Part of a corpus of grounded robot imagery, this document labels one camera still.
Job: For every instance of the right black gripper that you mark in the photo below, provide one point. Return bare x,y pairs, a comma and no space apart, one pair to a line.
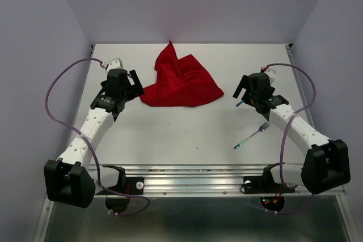
243,84

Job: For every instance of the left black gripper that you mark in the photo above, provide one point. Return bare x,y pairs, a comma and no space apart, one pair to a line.
136,89

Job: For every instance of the red cloth napkin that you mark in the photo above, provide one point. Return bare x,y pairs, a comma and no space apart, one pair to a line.
180,82

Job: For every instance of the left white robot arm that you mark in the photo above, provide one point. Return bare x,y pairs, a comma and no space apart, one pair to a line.
67,178

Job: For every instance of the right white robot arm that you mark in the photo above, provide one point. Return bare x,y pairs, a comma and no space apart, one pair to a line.
326,163

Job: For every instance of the iridescent metal fork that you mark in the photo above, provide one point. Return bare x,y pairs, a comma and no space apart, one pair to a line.
262,128

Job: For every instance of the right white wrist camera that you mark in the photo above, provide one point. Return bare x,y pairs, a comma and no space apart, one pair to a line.
270,72

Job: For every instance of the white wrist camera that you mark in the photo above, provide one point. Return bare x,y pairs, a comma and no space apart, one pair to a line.
270,72
112,64

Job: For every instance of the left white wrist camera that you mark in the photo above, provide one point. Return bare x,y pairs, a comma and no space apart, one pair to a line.
112,64

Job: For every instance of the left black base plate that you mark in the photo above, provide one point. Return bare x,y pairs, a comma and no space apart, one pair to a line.
115,178

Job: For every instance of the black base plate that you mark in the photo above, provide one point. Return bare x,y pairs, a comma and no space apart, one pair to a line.
115,178
264,183

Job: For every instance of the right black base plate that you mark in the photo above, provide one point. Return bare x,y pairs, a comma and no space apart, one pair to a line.
264,183

